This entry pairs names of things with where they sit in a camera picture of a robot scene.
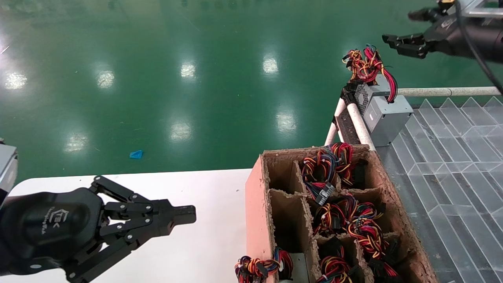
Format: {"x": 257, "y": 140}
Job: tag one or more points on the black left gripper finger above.
{"x": 180, "y": 214}

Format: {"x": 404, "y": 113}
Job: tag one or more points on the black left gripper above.
{"x": 39, "y": 228}

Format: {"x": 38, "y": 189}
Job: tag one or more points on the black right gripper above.
{"x": 452, "y": 35}

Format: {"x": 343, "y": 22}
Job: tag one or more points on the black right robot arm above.
{"x": 491, "y": 39}

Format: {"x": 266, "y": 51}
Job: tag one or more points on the blue scrap of paper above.
{"x": 136, "y": 154}

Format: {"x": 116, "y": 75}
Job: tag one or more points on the brown cardboard divider box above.
{"x": 255, "y": 220}

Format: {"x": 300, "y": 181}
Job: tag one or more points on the black pipe joint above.
{"x": 347, "y": 96}

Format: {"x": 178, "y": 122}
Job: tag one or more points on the dark rack strip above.
{"x": 347, "y": 127}

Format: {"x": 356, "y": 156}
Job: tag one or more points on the clear ribbed plastic sheet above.
{"x": 452, "y": 157}

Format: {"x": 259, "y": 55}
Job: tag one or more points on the white frame pipe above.
{"x": 359, "y": 125}
{"x": 334, "y": 124}
{"x": 452, "y": 92}

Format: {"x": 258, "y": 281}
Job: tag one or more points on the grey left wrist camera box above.
{"x": 7, "y": 169}

